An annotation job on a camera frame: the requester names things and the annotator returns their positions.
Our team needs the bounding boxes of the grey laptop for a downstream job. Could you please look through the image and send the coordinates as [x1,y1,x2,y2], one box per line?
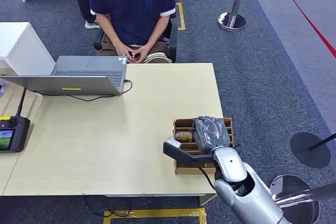
[0,55,128,97]

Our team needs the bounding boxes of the chrome stanchion with small base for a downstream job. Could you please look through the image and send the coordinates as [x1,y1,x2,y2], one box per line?
[217,0,251,33]

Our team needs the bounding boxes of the person's right hand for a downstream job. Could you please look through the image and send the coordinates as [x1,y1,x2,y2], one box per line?
[115,42,134,64]

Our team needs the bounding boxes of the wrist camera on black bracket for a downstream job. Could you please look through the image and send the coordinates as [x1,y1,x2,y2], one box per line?
[163,137,217,168]

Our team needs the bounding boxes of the white cabinet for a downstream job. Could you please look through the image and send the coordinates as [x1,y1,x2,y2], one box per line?
[0,22,56,76]

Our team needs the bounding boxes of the black terminal with screen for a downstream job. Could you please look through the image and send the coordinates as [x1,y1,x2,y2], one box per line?
[0,115,31,154]

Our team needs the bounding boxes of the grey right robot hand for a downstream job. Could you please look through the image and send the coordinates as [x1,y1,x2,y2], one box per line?
[193,116,231,155]

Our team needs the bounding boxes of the person's left hand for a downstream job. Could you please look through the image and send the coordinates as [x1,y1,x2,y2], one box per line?
[132,44,150,64]

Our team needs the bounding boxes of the black laptop cable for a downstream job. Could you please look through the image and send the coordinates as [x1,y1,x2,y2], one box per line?
[26,79,134,102]

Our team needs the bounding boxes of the brown cardboard card holder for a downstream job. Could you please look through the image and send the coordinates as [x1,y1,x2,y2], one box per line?
[172,117,235,176]

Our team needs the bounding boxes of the black terminal antenna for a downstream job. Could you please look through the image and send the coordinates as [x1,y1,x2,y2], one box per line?
[16,87,27,118]

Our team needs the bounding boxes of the clear plastic item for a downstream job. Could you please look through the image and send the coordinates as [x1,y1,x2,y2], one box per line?
[0,81,11,98]

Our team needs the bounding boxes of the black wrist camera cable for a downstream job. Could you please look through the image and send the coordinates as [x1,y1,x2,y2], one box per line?
[193,161,217,191]

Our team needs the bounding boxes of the black cables under desk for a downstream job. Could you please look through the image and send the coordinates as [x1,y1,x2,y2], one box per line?
[84,196,132,219]

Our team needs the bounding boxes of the seated person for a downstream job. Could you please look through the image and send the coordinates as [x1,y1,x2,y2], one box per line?
[90,0,177,65]

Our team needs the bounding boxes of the black office chair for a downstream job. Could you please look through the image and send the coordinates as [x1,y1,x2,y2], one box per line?
[93,11,179,63]

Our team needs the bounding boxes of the yellow floor tape strip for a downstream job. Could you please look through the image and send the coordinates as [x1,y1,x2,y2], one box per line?
[175,2,186,31]

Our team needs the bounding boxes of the red barrier belt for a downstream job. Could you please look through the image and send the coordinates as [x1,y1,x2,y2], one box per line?
[273,0,336,60]

